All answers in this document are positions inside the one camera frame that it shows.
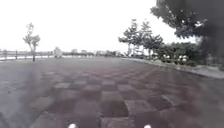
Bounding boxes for checkered paved plaza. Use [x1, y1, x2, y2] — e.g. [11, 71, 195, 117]
[0, 56, 224, 128]

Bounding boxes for distant buildings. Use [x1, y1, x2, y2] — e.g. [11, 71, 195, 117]
[61, 48, 121, 58]

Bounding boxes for group of pine trees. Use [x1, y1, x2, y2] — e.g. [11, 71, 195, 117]
[117, 18, 165, 58]

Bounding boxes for small pale structure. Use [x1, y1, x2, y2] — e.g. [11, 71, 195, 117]
[53, 46, 63, 59]

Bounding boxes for green bushes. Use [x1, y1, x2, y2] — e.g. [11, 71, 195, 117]
[153, 41, 208, 67]

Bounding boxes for small thin tree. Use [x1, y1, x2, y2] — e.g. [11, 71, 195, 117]
[22, 22, 42, 63]

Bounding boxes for pale concrete kerb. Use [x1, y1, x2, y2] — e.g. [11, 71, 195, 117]
[121, 57, 224, 80]

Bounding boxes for large dark tree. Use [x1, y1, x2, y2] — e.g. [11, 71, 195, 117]
[149, 0, 224, 64]

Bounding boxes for wooden rail fence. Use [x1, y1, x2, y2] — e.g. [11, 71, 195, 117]
[0, 49, 55, 62]

